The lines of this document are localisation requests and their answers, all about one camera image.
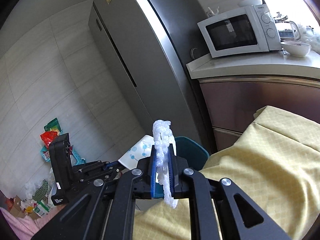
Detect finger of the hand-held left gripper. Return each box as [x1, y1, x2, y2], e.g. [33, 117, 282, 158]
[106, 160, 128, 174]

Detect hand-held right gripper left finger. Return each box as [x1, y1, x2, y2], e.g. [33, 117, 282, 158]
[31, 146, 160, 240]

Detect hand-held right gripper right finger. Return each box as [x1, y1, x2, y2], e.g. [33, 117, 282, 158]
[167, 146, 292, 240]

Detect blue plastic bin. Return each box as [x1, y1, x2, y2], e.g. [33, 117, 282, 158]
[152, 136, 210, 200]

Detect white foam fruit net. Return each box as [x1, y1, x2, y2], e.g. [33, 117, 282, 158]
[152, 119, 180, 209]

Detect red snack packet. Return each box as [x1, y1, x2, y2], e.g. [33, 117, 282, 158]
[40, 131, 60, 147]

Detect white blue-printed plastic bag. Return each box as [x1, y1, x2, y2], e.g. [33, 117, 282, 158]
[117, 134, 156, 170]

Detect green snack packet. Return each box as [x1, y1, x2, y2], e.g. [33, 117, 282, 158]
[44, 118, 62, 133]

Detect pile of packaging litter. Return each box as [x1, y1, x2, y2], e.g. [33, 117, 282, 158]
[5, 170, 60, 222]

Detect pink cloth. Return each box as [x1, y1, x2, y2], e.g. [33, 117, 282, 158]
[0, 205, 46, 240]

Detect yellow checked tablecloth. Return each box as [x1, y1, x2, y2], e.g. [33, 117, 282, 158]
[134, 105, 320, 240]

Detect kitchen counter cabinet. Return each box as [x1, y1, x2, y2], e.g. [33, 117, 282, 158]
[186, 42, 320, 153]

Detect grey steel refrigerator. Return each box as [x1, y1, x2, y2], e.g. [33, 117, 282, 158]
[88, 0, 213, 155]

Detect white microwave oven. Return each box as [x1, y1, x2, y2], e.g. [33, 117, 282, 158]
[197, 4, 282, 58]

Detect small white teapot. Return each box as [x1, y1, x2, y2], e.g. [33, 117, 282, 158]
[205, 6, 220, 18]

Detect large white bowl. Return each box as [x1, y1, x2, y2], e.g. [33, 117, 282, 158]
[280, 41, 312, 57]

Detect glass kettle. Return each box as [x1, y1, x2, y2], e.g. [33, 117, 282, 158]
[274, 11, 302, 42]

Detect white bowl on microwave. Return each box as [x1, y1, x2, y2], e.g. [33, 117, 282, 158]
[237, 0, 263, 8]

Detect clear plastic bags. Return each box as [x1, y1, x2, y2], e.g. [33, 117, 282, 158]
[299, 24, 320, 44]

